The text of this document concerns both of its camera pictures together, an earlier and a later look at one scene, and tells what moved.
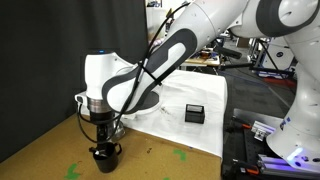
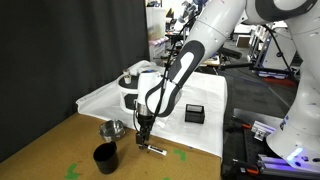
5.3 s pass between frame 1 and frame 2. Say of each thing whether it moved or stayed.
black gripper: moved
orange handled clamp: stayed
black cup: stayed
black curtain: stayed
